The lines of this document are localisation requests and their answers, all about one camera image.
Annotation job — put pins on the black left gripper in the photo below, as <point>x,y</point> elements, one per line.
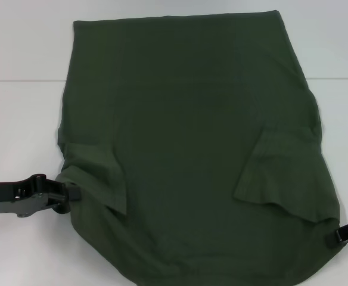
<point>10,199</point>

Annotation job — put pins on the dark green t-shirt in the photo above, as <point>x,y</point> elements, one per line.
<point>186,149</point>

